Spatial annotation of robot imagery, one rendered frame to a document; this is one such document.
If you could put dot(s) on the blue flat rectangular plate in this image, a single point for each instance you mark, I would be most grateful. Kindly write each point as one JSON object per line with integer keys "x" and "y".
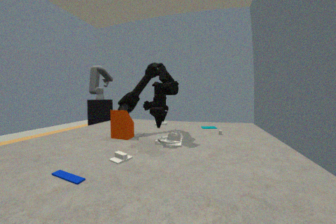
{"x": 68, "y": 177}

